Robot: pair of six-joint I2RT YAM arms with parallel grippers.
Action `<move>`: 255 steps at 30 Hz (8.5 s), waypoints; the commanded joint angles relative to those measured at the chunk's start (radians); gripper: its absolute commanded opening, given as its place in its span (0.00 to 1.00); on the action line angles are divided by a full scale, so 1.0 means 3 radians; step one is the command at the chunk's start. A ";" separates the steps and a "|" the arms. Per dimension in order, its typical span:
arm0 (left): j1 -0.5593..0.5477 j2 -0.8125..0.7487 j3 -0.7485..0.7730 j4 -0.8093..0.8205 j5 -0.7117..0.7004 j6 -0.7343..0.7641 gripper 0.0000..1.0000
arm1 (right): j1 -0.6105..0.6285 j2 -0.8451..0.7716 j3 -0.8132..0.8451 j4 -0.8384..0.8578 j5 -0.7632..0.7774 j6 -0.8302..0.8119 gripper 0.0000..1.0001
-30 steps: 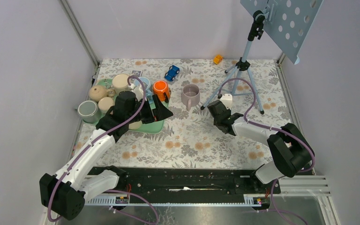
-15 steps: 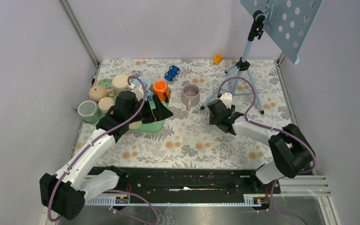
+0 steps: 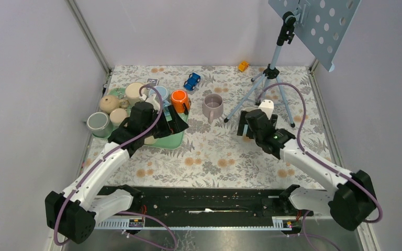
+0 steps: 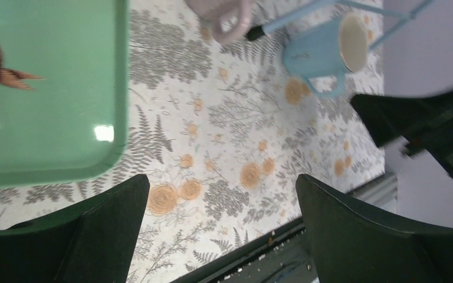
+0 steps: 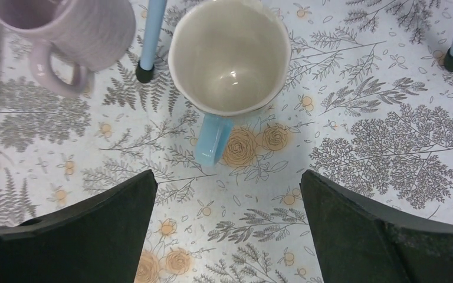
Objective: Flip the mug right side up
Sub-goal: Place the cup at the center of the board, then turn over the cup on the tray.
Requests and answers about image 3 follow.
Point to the perforated grey panel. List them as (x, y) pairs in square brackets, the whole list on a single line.
[(320, 25)]

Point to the blue toy car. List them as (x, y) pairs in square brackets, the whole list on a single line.
[(192, 81)]

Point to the small beige cup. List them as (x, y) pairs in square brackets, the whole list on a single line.
[(117, 116)]

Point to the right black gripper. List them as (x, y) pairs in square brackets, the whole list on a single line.
[(243, 121)]

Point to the green plastic tray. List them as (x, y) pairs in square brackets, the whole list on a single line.
[(170, 142)]

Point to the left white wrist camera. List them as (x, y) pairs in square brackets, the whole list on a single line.
[(153, 99)]

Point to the orange toy block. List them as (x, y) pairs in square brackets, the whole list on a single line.
[(243, 65)]

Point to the light blue tripod stand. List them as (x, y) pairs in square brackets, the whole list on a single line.
[(271, 72)]

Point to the light blue upside-down mug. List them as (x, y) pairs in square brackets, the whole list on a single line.
[(163, 91)]

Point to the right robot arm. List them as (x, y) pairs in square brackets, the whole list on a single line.
[(347, 196)]

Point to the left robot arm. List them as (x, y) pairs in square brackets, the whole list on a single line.
[(75, 211)]

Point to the beige teapot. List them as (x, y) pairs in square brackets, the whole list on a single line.
[(109, 103)]

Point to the floral table cloth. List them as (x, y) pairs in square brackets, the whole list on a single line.
[(211, 154)]

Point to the tall beige cup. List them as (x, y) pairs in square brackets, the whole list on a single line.
[(134, 94)]

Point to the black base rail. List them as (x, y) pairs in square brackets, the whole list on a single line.
[(213, 208)]

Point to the mauve pink mug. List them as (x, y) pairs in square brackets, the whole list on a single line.
[(213, 107)]

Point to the orange mug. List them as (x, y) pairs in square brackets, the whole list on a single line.
[(180, 101)]

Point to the grey metal cup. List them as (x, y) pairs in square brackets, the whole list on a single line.
[(99, 124)]

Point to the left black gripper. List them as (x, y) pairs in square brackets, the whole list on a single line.
[(175, 125)]

